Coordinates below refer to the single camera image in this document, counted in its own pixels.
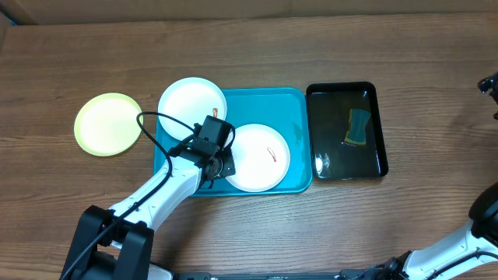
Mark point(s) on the white plate with ketchup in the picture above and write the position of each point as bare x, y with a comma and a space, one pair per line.
261, 158

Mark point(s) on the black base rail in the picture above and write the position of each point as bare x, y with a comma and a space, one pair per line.
354, 274

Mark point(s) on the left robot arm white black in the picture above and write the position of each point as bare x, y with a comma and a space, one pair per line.
116, 243

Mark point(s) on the teal plastic tray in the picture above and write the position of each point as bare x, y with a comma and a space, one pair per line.
283, 109

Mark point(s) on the green yellow sponge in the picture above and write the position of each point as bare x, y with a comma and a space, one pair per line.
356, 131

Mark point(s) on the black water tray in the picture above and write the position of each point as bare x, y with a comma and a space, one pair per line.
328, 106

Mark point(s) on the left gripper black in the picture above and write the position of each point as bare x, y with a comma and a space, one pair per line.
229, 169

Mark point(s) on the yellow plate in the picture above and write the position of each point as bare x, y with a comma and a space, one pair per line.
108, 124

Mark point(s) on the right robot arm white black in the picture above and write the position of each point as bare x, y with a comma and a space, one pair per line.
469, 247

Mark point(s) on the white plate upper left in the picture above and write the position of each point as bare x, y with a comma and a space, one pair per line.
190, 100

